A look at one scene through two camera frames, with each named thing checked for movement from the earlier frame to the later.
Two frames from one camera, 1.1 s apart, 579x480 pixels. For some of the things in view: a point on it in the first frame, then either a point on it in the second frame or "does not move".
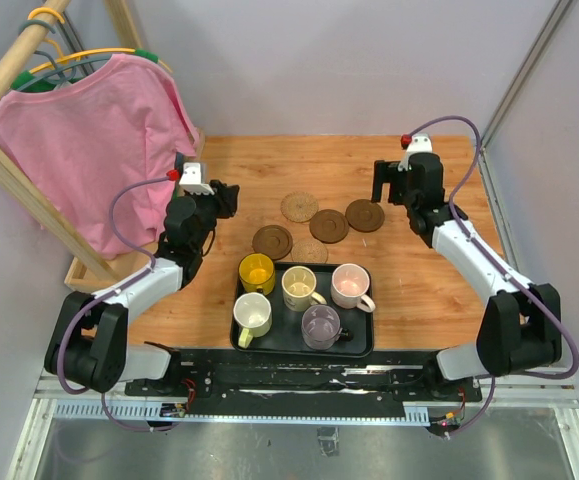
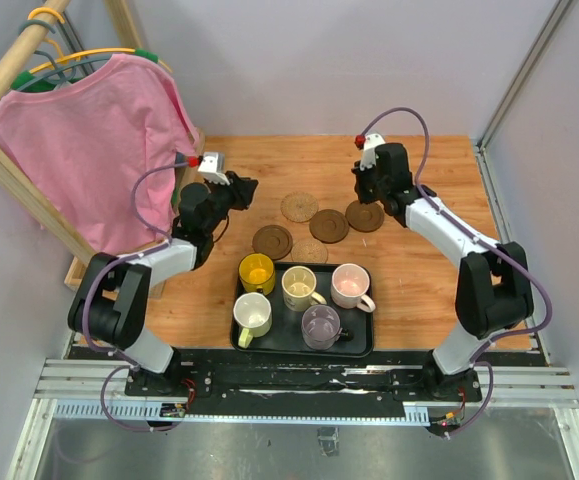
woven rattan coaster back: [299, 206] does not move
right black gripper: [386, 173] -> [362, 197]
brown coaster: [273, 241] does not move
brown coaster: [329, 226] does not move
